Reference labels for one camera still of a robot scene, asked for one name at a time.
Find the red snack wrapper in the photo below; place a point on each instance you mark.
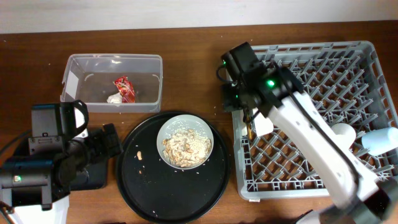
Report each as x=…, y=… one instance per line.
x=125, y=89

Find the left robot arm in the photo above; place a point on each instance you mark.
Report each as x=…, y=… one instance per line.
x=36, y=180

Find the light blue cup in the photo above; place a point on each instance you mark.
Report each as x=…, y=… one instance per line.
x=380, y=141

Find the white cup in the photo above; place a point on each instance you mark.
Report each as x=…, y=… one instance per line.
x=345, y=135

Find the grey bowl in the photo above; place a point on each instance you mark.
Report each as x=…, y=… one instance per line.
x=183, y=121

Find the clear plastic bin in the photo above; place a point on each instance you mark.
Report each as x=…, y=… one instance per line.
x=90, y=78

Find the black rectangular tray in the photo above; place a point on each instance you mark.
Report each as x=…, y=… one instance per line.
x=94, y=177

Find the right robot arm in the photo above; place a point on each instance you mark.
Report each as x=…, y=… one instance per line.
x=277, y=94

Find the wooden chopstick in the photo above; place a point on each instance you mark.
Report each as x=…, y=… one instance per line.
x=248, y=126

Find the peanut on tray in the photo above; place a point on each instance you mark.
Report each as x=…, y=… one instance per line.
x=139, y=155

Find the white tissue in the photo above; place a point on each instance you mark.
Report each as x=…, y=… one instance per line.
x=116, y=98

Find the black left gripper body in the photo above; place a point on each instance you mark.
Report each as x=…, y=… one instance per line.
x=109, y=140

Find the food scraps and rice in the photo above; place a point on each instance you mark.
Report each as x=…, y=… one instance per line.
x=186, y=148

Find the pink bowl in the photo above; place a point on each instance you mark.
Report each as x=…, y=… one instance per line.
x=263, y=125

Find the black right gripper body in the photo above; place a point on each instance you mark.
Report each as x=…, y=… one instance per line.
x=232, y=101

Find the grey dishwasher rack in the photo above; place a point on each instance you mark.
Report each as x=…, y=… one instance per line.
x=347, y=85

